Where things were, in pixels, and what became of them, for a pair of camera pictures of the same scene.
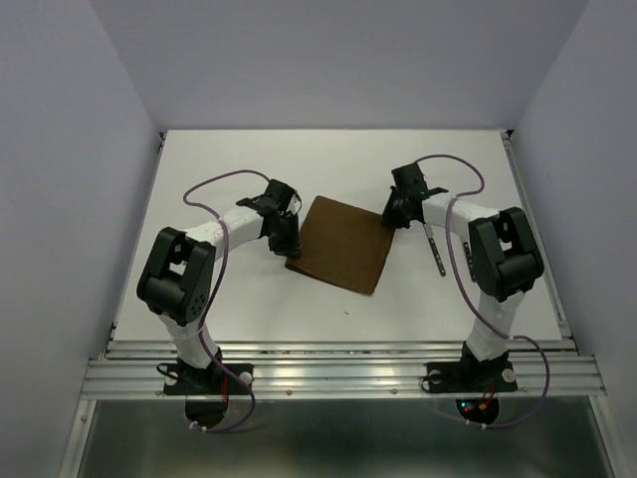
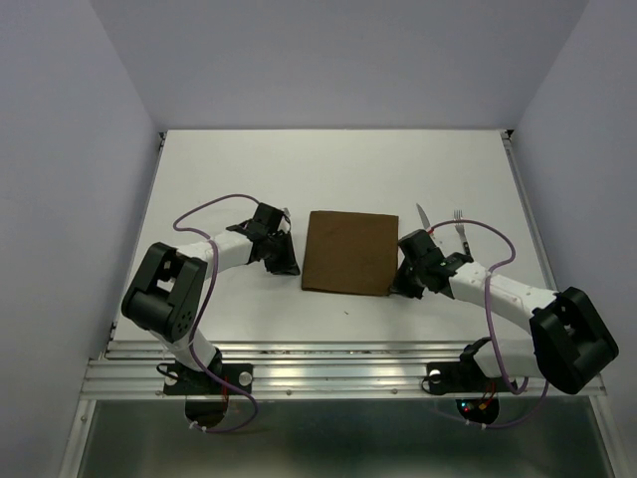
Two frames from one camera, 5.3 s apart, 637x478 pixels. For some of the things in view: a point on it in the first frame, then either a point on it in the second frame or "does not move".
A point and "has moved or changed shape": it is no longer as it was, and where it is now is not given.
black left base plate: (185, 379) does not move
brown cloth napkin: (341, 244) has moved or changed shape
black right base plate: (470, 376) does not move
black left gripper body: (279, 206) to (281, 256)
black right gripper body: (393, 212) to (407, 280)
